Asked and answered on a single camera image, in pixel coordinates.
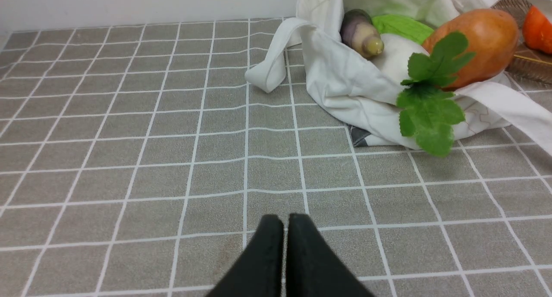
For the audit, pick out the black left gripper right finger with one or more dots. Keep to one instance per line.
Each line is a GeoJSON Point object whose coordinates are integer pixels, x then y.
{"type": "Point", "coordinates": [312, 268]}

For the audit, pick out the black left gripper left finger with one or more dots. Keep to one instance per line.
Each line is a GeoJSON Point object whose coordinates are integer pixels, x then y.
{"type": "Point", "coordinates": [257, 272]}

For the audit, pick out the green bitter gourd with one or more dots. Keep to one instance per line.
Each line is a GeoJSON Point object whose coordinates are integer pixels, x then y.
{"type": "Point", "coordinates": [402, 26]}

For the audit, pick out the white cloth tote bag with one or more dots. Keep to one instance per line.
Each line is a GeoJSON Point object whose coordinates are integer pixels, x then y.
{"type": "Point", "coordinates": [336, 74]}

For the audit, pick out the purple eggplant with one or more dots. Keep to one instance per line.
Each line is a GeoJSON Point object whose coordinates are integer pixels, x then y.
{"type": "Point", "coordinates": [358, 32]}

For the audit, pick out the woven bamboo basket tray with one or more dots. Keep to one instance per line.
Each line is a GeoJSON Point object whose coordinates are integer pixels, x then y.
{"type": "Point", "coordinates": [527, 62]}

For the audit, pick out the white radish with leaves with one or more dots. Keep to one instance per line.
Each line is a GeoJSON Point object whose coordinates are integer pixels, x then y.
{"type": "Point", "coordinates": [408, 82]}

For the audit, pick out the orange pumpkin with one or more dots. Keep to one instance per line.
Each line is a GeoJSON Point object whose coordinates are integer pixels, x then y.
{"type": "Point", "coordinates": [537, 31]}

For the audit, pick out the brown potato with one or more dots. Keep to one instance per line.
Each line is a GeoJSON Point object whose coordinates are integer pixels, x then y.
{"type": "Point", "coordinates": [492, 35]}

